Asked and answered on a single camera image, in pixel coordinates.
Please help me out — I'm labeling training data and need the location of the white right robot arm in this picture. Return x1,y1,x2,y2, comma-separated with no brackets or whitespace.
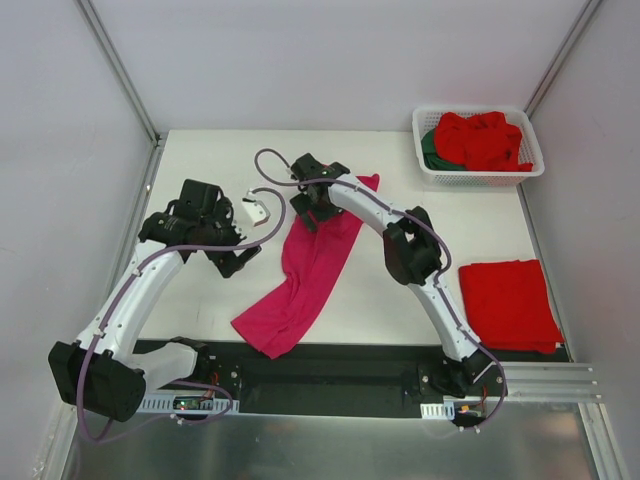
289,154,491,398

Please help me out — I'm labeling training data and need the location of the white plastic laundry basket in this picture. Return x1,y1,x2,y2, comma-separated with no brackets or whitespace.
411,105,545,187

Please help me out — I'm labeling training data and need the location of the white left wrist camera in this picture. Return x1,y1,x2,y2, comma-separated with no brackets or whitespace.
242,198,270,227

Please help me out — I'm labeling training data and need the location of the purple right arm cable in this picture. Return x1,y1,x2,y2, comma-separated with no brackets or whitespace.
254,148,509,428

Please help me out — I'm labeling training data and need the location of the green t shirt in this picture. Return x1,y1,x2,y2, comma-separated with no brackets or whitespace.
421,129,465,171

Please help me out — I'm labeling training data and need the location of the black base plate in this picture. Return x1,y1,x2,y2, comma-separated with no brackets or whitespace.
95,337,573,419

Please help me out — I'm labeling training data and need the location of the aluminium frame rail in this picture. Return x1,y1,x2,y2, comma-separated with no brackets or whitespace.
62,352,605,419

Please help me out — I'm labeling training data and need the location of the pink t shirt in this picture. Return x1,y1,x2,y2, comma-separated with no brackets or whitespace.
231,173,381,360

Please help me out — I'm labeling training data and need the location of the folded red t shirt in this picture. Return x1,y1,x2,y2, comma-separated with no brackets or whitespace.
458,260,564,354

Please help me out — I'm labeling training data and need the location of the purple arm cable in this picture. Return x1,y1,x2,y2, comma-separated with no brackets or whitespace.
76,188,288,443
254,148,509,428

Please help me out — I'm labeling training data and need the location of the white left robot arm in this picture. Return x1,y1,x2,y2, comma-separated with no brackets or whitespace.
48,179,261,422

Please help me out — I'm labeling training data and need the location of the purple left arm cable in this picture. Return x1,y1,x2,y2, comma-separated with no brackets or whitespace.
76,188,288,443

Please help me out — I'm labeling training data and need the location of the red crumpled t shirt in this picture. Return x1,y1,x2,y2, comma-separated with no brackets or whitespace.
434,111,534,172

